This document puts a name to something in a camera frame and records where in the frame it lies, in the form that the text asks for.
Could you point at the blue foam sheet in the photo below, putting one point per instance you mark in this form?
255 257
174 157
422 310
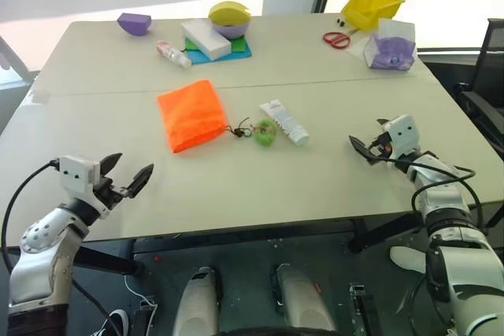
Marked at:
236 56

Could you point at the grey rounded leg shell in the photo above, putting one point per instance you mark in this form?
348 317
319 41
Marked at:
197 304
301 304

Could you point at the green foam sheet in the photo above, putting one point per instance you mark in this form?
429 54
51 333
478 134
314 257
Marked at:
238 45

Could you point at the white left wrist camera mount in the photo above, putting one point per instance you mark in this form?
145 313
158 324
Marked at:
76 172

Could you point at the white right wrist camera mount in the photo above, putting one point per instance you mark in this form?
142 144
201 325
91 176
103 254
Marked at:
401 131

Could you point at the white rectangular box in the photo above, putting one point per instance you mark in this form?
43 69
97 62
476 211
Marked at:
204 37

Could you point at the white cream tube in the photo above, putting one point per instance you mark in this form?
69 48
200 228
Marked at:
283 119

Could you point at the black and white sneaker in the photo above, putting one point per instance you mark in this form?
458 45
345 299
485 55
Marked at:
116 322

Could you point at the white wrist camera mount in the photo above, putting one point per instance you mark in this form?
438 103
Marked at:
401 131
76 172

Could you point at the white rounded object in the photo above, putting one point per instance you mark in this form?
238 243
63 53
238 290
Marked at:
407 259

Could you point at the black table frame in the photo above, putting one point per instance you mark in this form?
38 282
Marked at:
244 231

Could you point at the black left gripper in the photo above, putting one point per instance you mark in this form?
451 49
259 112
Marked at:
108 192

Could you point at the clear box with purple contents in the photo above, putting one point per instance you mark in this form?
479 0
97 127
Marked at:
390 50

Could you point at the purple bowl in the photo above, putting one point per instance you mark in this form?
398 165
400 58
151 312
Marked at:
232 31

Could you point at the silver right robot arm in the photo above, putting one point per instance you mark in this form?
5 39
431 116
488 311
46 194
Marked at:
445 202

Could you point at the clear bottle with pink cap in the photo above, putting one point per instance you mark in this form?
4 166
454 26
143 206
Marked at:
173 53

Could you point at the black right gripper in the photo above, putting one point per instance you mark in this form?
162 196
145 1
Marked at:
381 146

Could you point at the black metal rail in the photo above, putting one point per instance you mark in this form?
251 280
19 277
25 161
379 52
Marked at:
360 308

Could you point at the purple half-round box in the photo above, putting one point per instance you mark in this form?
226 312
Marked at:
134 24

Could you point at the yellow plastic bin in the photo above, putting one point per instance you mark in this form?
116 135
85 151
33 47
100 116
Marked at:
370 7

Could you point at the black mesh office chair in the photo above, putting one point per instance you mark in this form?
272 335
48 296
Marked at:
490 60

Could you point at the grey metal frame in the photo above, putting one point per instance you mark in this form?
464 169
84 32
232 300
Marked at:
12 56

